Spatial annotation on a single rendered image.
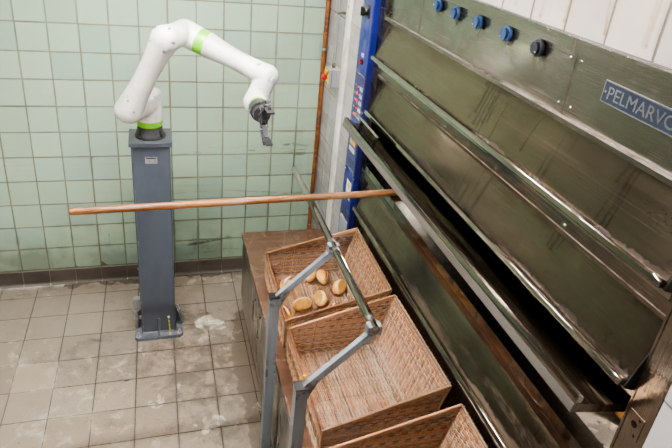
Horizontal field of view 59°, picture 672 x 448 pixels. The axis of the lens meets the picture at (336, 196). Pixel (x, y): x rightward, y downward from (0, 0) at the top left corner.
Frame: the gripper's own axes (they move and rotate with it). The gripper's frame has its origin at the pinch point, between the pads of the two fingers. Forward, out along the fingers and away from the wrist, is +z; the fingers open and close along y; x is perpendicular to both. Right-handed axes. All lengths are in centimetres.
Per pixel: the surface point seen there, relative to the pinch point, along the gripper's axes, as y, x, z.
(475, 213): 0, -52, 79
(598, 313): -4, -52, 136
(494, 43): -51, -55, 63
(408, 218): 31, -55, 27
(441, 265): 31, -54, 62
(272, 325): 66, 4, 43
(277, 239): 91, -20, -61
